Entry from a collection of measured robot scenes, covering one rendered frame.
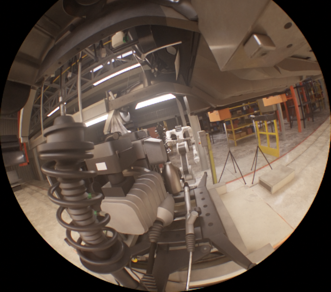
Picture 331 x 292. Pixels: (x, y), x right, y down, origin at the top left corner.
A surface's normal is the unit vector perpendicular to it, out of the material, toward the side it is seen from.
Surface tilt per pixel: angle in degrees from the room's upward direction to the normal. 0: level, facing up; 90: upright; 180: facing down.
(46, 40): 144
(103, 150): 79
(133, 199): 46
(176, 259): 10
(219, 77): 103
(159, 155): 90
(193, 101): 90
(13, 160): 90
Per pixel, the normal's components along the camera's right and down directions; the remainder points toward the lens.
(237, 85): -0.07, 0.26
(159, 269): -0.25, -0.96
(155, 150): 0.24, -0.09
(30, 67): 0.94, 0.32
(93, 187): 0.85, -0.51
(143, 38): 0.08, 0.64
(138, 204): 0.80, -0.48
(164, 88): -0.19, 0.02
